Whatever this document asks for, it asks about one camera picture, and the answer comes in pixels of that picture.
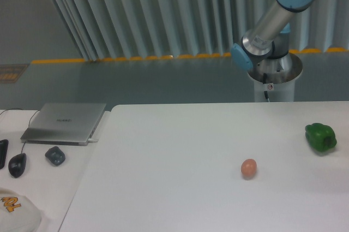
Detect white usb plug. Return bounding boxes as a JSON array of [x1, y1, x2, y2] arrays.
[[88, 139, 98, 144]]

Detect black mouse cable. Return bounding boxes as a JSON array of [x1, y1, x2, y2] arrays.
[[0, 108, 41, 155]]

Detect black computer mouse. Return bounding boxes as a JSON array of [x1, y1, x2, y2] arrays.
[[8, 153, 27, 178]]

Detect white cap yellow letters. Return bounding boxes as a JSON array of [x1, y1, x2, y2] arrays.
[[1, 188, 41, 231]]

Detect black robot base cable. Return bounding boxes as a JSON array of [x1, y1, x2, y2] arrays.
[[262, 73, 270, 103]]

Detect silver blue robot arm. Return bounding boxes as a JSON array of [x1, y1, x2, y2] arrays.
[[231, 0, 314, 71]]

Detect brown egg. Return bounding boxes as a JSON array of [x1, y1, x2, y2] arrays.
[[240, 158, 257, 179]]

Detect white corrugated partition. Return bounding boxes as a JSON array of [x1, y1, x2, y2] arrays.
[[37, 0, 349, 62]]

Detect green bell pepper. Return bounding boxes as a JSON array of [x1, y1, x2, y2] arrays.
[[305, 123, 337, 153]]

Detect silver closed laptop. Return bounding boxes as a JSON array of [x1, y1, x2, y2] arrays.
[[21, 103, 106, 146]]

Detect black flat device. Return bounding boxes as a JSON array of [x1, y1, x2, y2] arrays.
[[0, 139, 9, 169]]

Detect brown floor sign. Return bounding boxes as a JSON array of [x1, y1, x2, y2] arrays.
[[0, 64, 29, 84]]

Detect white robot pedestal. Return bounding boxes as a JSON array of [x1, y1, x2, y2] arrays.
[[248, 53, 303, 102]]

